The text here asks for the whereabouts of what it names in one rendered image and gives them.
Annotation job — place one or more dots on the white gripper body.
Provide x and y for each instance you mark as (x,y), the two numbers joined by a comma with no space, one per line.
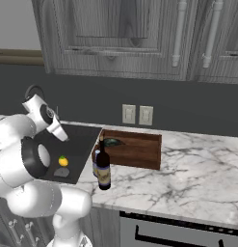
(58,129)

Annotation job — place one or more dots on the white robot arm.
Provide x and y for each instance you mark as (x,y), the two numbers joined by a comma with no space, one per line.
(24,167)

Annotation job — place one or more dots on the dark sink basin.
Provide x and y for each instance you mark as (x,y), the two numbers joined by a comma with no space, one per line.
(79,145)

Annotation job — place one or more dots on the grey sink drain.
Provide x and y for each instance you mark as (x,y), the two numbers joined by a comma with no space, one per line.
(61,173)

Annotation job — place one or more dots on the brown wooden tray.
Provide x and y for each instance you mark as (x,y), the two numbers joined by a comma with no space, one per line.
(139,151)

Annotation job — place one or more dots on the yellow lemon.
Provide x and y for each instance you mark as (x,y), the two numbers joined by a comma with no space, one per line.
(63,161)

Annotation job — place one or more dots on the blue and white can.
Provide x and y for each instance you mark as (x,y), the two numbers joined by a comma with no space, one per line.
(95,165)

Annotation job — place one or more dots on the dark green vegetable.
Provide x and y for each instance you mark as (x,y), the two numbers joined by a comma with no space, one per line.
(112,142)

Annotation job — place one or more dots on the dark wine bottle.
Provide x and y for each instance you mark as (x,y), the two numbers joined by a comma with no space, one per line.
(103,170)

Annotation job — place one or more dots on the grey base cupboard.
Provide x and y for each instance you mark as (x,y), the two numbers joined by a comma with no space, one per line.
(102,226)

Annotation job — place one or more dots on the grey wood cupboard door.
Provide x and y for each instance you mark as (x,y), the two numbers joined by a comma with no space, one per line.
(117,35)
(226,38)

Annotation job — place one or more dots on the grey dishwasher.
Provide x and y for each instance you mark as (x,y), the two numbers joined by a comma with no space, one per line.
(188,233)

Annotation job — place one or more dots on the beige wall outlet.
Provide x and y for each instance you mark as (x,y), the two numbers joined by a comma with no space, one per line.
(145,115)
(128,114)

